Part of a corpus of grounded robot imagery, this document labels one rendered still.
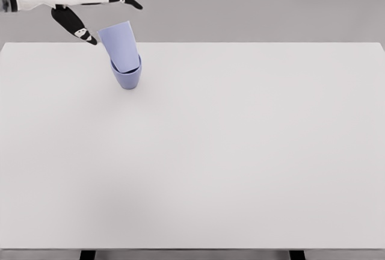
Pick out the lavender cup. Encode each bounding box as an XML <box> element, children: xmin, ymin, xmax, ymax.
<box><xmin>109</xmin><ymin>55</ymin><xmax>143</xmax><ymax>90</ymax></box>
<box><xmin>96</xmin><ymin>20</ymin><xmax>141</xmax><ymax>73</ymax></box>

